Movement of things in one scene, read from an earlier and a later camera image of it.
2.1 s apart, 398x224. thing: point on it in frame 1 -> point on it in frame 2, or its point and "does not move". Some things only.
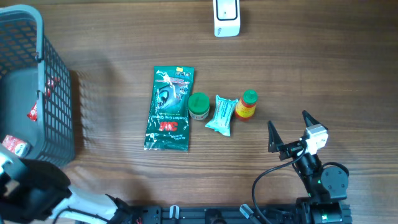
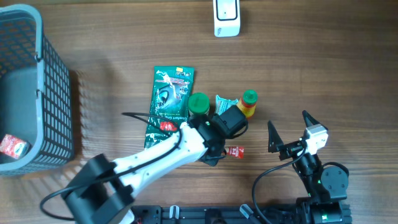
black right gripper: x=276 y=144 does not move
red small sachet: x=33 y=114 -> x=238 y=151
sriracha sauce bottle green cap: x=250 y=96 does not move
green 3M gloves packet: x=167 y=125 does not move
